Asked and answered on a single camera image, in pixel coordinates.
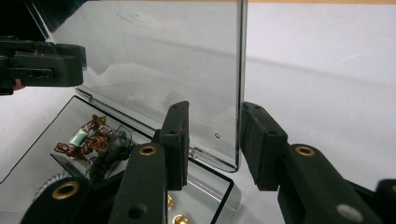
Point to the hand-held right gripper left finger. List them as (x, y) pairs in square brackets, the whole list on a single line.
[(176, 149)]

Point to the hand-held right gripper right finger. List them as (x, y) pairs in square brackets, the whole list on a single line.
[(263, 149)]

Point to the small gold earring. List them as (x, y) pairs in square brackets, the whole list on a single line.
[(180, 219), (169, 202)]

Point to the small electronic parts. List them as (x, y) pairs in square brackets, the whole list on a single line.
[(98, 143)]

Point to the clear compartment box with lid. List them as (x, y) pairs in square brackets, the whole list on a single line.
[(155, 62)]

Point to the white table cover sheet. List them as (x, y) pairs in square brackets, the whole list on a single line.
[(311, 93)]

